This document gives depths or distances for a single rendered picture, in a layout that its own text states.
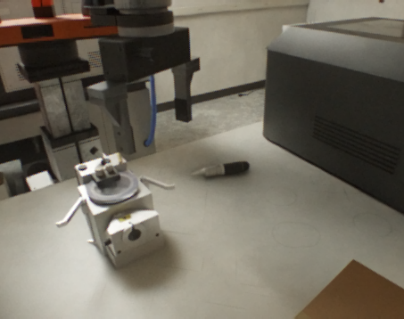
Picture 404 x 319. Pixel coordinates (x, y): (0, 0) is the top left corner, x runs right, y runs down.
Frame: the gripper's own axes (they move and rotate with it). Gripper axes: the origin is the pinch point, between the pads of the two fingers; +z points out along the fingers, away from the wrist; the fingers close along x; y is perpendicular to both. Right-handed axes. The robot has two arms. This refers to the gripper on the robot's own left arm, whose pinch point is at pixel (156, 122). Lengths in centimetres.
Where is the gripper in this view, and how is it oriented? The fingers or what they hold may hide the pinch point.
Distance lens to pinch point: 50.6
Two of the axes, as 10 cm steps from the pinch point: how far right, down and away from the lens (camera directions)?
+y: 8.2, 2.6, -5.1
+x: 5.7, -4.2, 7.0
